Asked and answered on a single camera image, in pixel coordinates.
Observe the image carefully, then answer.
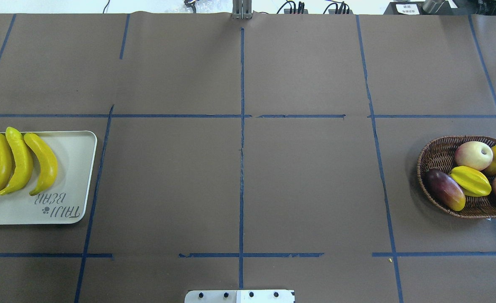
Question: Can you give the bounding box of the yellow star fruit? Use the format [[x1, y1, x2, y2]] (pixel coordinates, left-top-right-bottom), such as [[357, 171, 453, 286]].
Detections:
[[449, 166, 492, 197]]

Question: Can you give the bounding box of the aluminium frame post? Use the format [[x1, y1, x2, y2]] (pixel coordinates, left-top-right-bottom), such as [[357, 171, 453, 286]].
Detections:
[[232, 0, 253, 20]]

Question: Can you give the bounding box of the dark red plum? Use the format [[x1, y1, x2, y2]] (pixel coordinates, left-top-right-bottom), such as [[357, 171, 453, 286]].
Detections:
[[425, 168, 466, 212]]

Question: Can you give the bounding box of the pale pink apple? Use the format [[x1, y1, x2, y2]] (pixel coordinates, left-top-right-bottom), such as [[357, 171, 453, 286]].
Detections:
[[455, 141, 493, 171]]

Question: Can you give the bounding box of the cream bear tray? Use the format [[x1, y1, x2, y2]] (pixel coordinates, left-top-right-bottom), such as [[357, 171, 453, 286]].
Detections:
[[0, 130, 97, 226]]

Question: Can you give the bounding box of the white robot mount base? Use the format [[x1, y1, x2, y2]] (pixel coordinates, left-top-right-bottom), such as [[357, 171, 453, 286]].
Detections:
[[184, 289, 296, 303]]

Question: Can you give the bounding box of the brown wicker basket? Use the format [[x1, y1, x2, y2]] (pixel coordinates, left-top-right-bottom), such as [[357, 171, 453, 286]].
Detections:
[[416, 136, 496, 219]]

